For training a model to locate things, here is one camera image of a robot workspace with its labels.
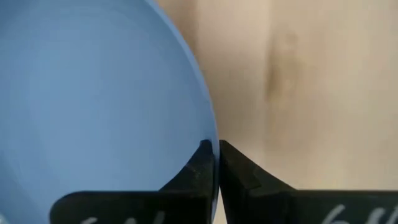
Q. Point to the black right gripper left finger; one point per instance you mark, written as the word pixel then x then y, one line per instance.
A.
pixel 192 193

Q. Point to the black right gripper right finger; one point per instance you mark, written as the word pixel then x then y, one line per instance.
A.
pixel 248 199

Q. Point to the blue plate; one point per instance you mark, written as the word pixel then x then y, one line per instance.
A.
pixel 93 93

